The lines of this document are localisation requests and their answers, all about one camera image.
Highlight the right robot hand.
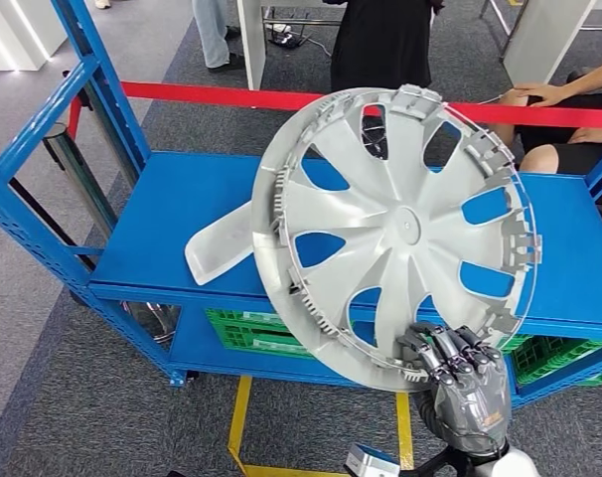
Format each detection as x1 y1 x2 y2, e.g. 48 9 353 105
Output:
398 322 513 459

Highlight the grey plastic wheel cover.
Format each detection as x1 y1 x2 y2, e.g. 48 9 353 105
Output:
250 83 543 395

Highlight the white curved plastic part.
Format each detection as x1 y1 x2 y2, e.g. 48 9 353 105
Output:
184 200 255 287

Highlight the blue metal shelf rack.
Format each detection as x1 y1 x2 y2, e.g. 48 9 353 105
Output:
0 0 602 409

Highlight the green plastic folding crate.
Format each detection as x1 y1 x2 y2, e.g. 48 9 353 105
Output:
511 337 602 389
497 332 533 357
205 309 316 360

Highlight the person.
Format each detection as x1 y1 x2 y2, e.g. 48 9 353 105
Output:
489 56 602 176
191 0 246 73
323 0 445 93

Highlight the chrome stool base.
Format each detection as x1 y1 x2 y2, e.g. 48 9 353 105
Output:
361 116 389 161

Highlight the yellow floor tape outline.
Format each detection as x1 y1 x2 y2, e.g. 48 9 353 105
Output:
227 375 415 477

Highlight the white office desk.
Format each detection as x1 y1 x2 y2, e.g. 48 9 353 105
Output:
479 0 602 86
236 0 347 92

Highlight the red barrier belt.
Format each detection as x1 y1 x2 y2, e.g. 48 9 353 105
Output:
67 81 602 143

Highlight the chrome barrier stanchion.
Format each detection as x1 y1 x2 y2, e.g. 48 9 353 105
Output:
43 69 182 349

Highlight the white display plinth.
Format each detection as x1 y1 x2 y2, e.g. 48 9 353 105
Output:
0 0 68 73

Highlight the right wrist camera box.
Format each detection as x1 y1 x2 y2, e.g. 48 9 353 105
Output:
344 442 402 477

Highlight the power strip with cables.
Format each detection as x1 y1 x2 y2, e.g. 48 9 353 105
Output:
267 23 334 60

